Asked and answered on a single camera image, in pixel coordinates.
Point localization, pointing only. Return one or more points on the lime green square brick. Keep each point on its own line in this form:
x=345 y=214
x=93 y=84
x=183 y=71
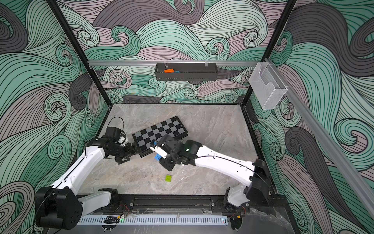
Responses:
x=168 y=178

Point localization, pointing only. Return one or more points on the black wall tray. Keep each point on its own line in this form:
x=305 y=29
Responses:
x=192 y=72

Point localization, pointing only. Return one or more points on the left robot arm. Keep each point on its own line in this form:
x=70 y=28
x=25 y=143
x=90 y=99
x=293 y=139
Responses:
x=58 y=207

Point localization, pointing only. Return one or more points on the clear plastic wall bin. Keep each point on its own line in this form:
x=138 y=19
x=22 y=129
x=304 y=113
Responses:
x=267 y=85

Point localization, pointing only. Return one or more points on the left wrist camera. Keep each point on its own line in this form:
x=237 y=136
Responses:
x=117 y=135

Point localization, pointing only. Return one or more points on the orange block in tray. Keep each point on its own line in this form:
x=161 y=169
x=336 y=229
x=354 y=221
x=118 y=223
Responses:
x=169 y=70

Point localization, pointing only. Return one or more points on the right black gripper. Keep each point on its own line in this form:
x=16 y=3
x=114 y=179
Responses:
x=165 y=162

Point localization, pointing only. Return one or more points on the aluminium rail wall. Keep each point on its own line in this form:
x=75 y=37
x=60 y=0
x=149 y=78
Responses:
x=133 y=62
x=358 y=184

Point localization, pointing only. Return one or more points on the light blue long brick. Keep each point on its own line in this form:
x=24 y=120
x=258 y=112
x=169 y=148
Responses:
x=158 y=157

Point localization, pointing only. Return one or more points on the aluminium rail back wall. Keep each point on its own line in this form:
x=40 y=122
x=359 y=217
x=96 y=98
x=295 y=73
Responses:
x=133 y=62

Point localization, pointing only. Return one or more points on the aluminium rail right wall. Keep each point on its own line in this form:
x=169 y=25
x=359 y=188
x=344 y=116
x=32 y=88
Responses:
x=358 y=184

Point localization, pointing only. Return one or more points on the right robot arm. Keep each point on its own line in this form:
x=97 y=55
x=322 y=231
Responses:
x=253 y=176

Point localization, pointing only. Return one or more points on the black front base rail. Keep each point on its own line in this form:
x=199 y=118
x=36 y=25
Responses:
x=213 y=203

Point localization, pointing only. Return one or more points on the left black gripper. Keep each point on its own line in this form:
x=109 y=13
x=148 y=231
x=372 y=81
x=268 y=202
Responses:
x=129 y=153

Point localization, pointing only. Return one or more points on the black grey chessboard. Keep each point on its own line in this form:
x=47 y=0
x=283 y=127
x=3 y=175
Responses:
x=172 y=126

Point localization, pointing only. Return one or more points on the white slotted cable duct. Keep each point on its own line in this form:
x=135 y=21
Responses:
x=105 y=220

